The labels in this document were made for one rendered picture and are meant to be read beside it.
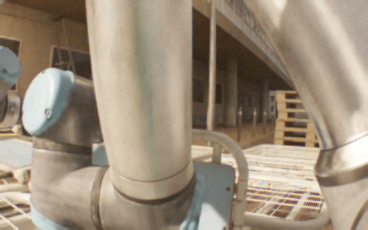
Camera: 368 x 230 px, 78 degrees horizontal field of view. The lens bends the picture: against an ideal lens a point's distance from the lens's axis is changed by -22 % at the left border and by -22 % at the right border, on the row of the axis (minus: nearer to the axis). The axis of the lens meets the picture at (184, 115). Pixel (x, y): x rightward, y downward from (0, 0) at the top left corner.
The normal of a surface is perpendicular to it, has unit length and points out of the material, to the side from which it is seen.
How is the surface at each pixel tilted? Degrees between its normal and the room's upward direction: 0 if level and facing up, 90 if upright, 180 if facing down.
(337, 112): 104
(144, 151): 119
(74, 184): 55
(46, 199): 79
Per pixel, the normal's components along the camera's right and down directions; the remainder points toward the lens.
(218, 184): -0.48, 0.00
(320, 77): -0.73, 0.23
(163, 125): 0.48, 0.45
